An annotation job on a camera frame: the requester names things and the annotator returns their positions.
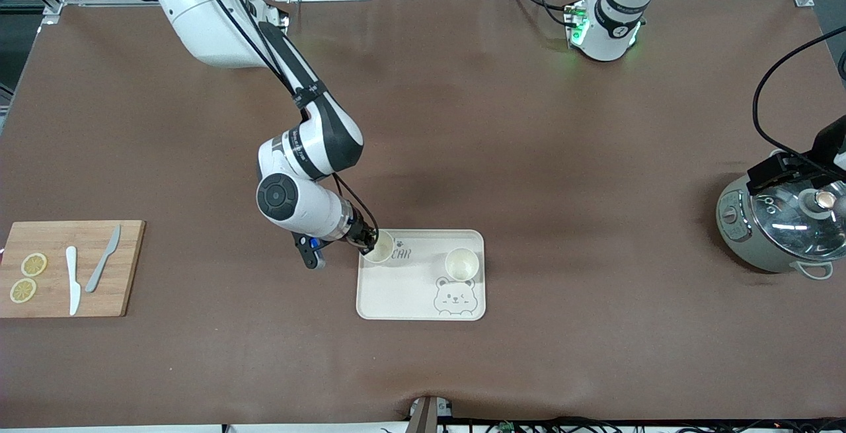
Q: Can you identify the white plastic cup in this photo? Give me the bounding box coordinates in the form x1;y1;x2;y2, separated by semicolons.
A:
364;230;397;265
444;247;480;282

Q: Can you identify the cream tray with bear print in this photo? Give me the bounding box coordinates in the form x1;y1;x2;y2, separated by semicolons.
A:
356;229;486;321

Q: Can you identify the glass pot lid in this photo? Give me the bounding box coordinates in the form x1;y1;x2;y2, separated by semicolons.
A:
750;178;846;262

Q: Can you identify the grey-green electric cooking pot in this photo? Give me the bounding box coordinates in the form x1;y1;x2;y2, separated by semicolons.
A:
716;172;846;280

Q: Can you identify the brown table cover mat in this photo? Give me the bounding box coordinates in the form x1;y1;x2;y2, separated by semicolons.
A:
0;0;846;428

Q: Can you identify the grey plastic knife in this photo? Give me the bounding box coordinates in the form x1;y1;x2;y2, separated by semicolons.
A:
85;224;122;294

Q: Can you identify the white plastic knife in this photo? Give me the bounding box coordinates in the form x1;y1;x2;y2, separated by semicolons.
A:
65;246;82;317

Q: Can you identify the bamboo cutting board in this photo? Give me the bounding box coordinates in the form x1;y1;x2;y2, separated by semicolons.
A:
0;220;146;319

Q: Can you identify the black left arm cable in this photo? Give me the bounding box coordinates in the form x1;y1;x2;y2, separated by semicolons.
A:
753;26;846;176

